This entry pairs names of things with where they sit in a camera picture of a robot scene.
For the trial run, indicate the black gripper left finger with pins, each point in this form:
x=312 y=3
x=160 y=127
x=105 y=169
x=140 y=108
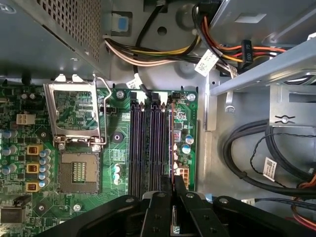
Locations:
x=155 y=214

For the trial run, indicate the metal socket cover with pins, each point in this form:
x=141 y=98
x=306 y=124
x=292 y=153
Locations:
x=51 y=108

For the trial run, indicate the CPU socket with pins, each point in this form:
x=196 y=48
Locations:
x=79 y=172

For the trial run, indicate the green motherboard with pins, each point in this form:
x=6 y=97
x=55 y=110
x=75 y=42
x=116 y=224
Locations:
x=108 y=172

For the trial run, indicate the black square chip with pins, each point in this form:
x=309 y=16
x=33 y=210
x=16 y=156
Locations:
x=12 y=215

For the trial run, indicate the beige multi-pin power socket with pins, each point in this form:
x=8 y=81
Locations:
x=184 y=176

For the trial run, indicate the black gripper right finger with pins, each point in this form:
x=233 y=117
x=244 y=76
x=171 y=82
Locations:
x=197 y=217

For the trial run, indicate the white four-pin power socket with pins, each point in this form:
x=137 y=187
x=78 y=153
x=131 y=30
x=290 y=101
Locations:
x=24 y=119

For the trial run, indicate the metal drive bay cage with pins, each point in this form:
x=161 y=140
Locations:
x=271 y=64

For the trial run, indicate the blue release tab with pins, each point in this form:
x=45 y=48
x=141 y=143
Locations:
x=122 y=24

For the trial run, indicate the yellow-framed inductor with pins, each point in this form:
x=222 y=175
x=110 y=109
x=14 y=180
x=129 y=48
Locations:
x=32 y=168
x=32 y=149
x=32 y=187

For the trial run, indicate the RAM slot with black latches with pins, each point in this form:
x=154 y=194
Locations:
x=134 y=148
x=154 y=148

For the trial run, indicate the RAM slot with white latches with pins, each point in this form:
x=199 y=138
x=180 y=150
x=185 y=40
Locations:
x=142 y=148
x=161 y=148

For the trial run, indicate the grey power supply unit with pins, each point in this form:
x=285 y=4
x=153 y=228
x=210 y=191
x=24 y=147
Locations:
x=37 y=37

